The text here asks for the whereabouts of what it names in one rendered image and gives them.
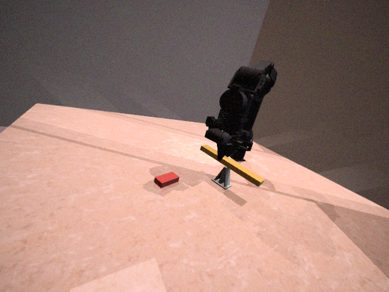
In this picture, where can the red rectangular block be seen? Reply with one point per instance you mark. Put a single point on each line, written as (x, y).
(166, 179)

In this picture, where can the yellow bar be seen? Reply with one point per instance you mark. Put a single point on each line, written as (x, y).
(234, 166)

